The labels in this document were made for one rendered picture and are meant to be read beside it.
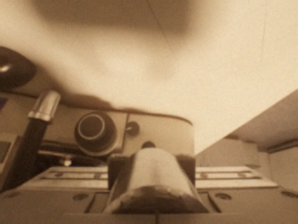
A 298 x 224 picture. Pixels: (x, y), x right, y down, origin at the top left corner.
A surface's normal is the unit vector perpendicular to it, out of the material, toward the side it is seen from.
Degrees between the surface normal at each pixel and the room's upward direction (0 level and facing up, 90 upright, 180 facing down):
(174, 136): 90
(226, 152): 90
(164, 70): 0
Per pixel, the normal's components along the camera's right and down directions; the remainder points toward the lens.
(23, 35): -0.11, 0.90
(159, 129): 0.01, -0.41
